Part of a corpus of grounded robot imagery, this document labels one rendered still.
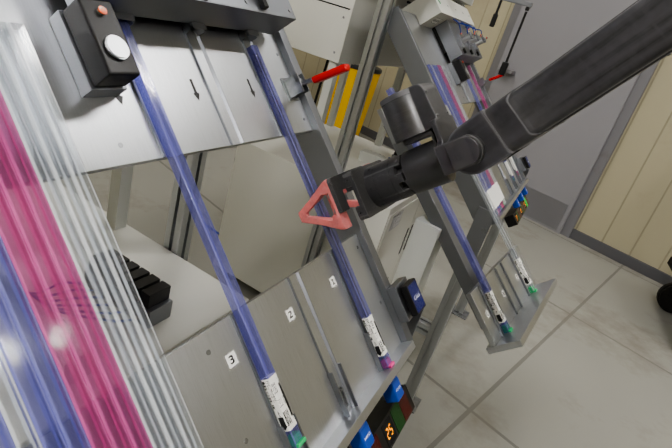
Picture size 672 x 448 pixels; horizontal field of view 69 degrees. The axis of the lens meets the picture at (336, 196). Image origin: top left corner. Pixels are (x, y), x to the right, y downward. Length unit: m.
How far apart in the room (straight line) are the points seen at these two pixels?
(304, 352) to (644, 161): 3.65
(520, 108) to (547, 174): 3.66
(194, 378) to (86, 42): 0.32
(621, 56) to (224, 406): 0.50
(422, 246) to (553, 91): 0.60
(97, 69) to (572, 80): 0.45
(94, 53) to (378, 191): 0.35
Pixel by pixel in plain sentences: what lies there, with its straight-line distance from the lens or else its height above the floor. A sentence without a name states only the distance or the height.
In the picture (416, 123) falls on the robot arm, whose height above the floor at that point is 1.08.
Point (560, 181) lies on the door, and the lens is 4.18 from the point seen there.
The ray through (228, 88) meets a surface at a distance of 0.67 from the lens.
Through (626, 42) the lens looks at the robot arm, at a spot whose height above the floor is 1.22.
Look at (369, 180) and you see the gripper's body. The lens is 0.63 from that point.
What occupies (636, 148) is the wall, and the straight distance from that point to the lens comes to 4.10.
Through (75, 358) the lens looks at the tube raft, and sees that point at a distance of 0.43.
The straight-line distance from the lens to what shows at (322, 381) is 0.64.
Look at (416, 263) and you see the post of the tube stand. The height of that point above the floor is 0.72.
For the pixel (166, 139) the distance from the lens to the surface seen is 0.54.
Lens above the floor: 1.19
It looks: 21 degrees down
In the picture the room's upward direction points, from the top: 17 degrees clockwise
